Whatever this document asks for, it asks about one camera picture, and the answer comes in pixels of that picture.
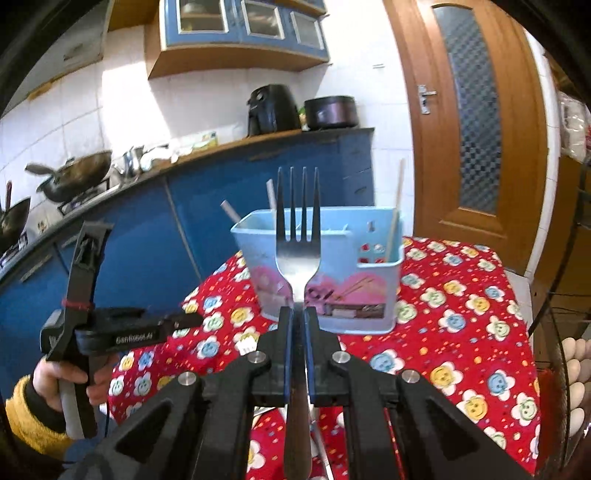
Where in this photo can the light blue utensil box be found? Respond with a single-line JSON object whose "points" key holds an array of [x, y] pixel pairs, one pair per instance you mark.
{"points": [[369, 286]]}

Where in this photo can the dark rice cooker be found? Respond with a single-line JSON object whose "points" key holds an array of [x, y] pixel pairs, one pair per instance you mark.
{"points": [[330, 113]]}

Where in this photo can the blue wall cabinet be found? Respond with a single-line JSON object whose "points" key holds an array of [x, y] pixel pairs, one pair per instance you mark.
{"points": [[231, 50]]}

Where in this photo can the black metal rack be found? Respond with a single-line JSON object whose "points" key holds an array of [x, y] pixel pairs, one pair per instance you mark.
{"points": [[554, 392]]}

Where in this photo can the person's left hand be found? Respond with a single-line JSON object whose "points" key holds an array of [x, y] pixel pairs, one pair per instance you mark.
{"points": [[48, 383]]}

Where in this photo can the person's left forearm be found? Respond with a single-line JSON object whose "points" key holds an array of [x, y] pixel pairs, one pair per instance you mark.
{"points": [[32, 424]]}

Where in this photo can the pile of eggs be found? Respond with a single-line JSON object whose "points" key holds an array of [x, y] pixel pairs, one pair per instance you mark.
{"points": [[575, 383]]}

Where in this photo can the metal cup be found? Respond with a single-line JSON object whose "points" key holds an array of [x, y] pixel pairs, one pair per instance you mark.
{"points": [[133, 164]]}

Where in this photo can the blue counter cabinet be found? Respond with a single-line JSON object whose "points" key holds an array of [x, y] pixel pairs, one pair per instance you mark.
{"points": [[138, 230]]}

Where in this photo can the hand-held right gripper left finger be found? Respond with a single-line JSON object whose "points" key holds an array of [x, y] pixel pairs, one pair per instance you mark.
{"points": [[287, 369]]}

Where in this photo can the dark wok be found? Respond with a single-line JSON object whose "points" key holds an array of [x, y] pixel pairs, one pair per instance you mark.
{"points": [[78, 173], [14, 221]]}

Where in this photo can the black air fryer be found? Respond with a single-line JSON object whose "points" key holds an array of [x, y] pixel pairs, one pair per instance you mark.
{"points": [[272, 108]]}

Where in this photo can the metal fork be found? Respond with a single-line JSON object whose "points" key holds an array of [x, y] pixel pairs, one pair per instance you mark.
{"points": [[295, 258]]}

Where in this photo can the red smiley flower tablecloth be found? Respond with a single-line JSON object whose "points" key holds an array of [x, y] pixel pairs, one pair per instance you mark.
{"points": [[461, 295]]}

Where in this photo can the small green carton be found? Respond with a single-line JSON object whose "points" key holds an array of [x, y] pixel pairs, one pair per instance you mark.
{"points": [[205, 141]]}

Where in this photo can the wooden door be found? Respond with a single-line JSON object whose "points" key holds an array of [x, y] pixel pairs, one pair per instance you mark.
{"points": [[420, 184]]}

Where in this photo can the white dishes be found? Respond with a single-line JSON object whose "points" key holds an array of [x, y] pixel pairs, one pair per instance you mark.
{"points": [[154, 158]]}

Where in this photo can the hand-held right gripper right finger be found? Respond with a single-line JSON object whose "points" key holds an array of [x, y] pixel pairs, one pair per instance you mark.
{"points": [[310, 369]]}

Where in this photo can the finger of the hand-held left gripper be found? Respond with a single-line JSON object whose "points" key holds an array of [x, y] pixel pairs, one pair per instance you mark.
{"points": [[184, 321]]}

